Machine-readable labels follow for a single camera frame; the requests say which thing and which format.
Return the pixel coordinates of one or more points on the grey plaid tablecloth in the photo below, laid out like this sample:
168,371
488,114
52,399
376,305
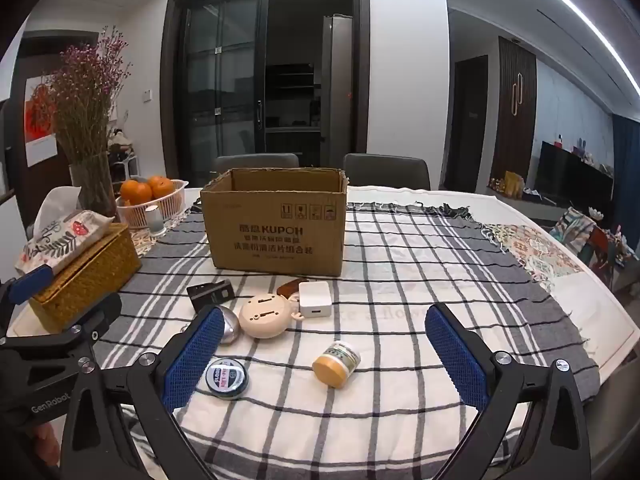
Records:
390,285

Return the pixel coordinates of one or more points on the grey refrigerator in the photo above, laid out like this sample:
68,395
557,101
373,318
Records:
335,90

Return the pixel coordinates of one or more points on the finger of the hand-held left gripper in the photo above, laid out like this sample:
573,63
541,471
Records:
31,282
95,317

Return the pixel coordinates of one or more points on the white shoe rack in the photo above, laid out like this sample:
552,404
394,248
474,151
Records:
125,160

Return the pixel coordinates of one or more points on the glass vase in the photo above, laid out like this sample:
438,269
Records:
95,185

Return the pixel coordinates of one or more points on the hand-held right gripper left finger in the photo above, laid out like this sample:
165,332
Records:
195,355

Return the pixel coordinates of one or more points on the yellow woven tissue box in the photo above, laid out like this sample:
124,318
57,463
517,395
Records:
85,280

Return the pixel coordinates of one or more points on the white cube charger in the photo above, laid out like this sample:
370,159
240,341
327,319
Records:
315,300

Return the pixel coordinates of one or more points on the yellow gift bag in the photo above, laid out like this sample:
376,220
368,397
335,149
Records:
513,181

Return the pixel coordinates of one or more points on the ceiling light strip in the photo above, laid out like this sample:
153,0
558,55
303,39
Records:
575,5

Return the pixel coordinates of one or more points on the silver metal bell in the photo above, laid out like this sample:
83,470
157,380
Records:
231,327

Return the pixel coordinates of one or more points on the wall poster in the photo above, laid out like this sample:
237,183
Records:
42,120

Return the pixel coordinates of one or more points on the white fruit basket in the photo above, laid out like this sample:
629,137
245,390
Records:
172,205

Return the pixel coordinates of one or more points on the dark interior door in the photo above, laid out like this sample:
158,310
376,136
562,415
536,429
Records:
467,120

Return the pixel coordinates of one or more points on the small black box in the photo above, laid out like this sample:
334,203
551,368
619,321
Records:
207,294

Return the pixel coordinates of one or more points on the dark sliding glass door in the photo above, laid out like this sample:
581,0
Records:
225,85

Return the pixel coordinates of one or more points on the pile of oranges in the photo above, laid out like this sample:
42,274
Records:
137,192

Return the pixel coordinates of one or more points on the floral tissue pack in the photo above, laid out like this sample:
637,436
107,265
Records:
65,235

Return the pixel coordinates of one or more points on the round black tin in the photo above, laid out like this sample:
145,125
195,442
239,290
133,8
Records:
226,379

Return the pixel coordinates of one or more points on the small jar with yellow lid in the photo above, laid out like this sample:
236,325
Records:
335,365

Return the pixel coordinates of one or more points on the small brown object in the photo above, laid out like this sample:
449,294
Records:
290,287

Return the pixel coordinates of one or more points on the round beige alarm clock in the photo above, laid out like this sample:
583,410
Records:
265,317

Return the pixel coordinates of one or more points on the grey dining chair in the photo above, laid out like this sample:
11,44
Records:
250,162
385,170

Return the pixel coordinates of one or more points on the television cabinet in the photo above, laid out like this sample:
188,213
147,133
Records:
545,207

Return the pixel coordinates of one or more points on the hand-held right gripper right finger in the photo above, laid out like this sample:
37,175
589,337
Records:
457,355

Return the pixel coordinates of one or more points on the television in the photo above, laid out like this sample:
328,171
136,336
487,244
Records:
570,170

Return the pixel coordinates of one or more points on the brown cardboard box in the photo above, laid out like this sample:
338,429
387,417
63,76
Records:
275,225

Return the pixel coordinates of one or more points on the colourful striped cloth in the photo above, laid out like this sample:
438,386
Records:
580,230

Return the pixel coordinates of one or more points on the floral patterned cloth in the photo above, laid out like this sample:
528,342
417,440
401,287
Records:
530,255

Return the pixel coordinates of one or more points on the blue curtain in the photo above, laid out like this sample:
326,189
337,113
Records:
627,160

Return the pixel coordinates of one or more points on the dark slatted cabinet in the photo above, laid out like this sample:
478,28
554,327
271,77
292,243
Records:
505,125

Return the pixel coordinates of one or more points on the white table cover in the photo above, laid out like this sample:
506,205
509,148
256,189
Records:
500,205

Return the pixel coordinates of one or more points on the dried flower bouquet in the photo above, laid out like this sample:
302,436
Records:
85,100

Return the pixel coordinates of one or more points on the small white candle glass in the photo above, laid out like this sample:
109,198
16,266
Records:
156,220

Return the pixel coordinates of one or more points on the dark brown door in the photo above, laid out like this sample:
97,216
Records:
17,190

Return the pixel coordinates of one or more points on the person's left hand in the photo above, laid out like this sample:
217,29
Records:
42,442

